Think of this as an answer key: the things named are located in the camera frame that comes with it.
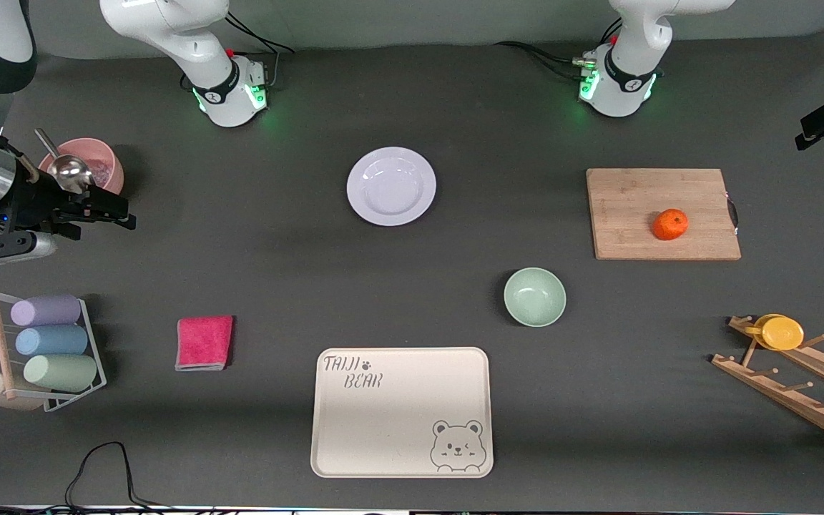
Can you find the pink bowl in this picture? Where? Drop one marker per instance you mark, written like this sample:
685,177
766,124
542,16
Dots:
108,168

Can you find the yellow cup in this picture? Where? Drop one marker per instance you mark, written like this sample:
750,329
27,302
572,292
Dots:
782,334

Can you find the wooden peg drying rack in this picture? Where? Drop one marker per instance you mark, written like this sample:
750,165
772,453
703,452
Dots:
784,390

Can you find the light green bowl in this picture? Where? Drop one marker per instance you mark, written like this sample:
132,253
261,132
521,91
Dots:
534,297

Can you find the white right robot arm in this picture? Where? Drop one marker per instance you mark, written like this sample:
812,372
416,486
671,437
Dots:
190,43

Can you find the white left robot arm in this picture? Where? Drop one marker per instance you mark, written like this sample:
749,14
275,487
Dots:
626,86

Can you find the pink folded cloth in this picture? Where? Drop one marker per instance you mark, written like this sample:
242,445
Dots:
204,343

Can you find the blue cup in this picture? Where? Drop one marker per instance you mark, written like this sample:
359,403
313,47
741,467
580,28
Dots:
53,341

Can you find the beige bear print tray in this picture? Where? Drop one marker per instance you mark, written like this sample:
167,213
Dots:
390,422

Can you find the orange fruit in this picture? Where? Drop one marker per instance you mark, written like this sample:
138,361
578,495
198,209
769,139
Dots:
670,224

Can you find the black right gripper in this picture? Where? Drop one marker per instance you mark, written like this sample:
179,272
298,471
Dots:
31,198

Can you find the green cup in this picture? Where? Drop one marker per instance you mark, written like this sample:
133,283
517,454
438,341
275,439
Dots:
61,373

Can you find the purple cup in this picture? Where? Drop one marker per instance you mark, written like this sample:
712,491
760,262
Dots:
47,310

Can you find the metal scoop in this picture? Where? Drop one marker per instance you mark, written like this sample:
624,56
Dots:
72,173

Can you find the wooden cutting board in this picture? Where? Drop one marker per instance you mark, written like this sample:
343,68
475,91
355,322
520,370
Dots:
626,214

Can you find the pale lavender plate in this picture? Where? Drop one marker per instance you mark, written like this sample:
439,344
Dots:
390,187

